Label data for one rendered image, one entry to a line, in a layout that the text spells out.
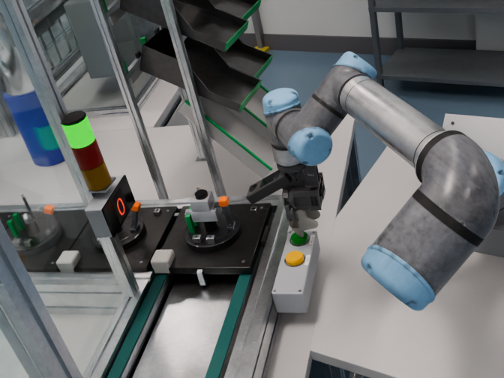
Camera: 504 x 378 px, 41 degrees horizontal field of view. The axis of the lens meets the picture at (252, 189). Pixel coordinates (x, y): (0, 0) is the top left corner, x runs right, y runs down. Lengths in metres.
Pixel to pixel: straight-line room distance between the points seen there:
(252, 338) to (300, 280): 0.18
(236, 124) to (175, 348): 0.65
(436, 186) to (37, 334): 0.57
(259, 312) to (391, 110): 0.53
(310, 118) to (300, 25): 3.66
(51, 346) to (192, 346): 0.82
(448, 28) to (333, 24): 0.80
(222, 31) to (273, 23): 3.36
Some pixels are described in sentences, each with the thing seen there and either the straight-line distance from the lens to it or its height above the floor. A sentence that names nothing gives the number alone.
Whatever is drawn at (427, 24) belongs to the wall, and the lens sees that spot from 4.50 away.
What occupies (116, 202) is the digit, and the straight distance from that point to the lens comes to 1.38.
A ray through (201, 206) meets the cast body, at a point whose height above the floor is 1.07.
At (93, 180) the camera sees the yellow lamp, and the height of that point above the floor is 1.29.
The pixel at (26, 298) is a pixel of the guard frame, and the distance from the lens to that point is 0.61.
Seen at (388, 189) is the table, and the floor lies 0.86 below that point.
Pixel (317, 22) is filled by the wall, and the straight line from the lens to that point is 4.82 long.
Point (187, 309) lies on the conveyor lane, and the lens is 1.53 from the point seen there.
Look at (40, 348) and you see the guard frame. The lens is 0.63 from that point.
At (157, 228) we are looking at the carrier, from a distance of 1.70.
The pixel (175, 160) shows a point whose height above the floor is 0.86.
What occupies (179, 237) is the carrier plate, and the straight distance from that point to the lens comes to 1.65.
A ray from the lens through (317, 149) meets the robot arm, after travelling 1.24.
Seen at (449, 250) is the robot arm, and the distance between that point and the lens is 0.95.
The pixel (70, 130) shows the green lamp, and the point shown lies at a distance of 1.29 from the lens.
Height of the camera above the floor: 1.93
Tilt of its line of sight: 33 degrees down
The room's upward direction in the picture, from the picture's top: 14 degrees counter-clockwise
